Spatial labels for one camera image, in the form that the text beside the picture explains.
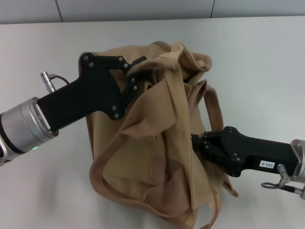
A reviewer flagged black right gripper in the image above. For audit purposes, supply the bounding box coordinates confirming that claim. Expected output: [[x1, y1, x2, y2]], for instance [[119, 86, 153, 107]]
[[191, 125, 300, 178]]

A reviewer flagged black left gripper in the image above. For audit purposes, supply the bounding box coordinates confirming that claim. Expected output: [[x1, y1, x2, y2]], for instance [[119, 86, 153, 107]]
[[36, 52, 148, 132]]

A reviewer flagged khaki canvas food bag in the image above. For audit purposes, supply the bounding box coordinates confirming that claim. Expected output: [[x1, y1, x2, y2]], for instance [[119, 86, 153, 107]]
[[85, 40, 240, 229]]

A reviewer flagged right gripper cable with plug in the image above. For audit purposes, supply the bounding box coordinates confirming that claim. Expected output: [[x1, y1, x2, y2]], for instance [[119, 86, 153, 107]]
[[261, 164, 305, 200]]

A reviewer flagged gripper cable with plug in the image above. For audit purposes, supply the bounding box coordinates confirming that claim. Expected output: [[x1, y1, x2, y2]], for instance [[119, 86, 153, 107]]
[[40, 71, 70, 93], [261, 164, 305, 200]]

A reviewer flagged left gripper cable with plug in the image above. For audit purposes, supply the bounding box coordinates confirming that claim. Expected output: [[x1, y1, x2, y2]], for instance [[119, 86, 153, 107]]
[[40, 71, 70, 93]]

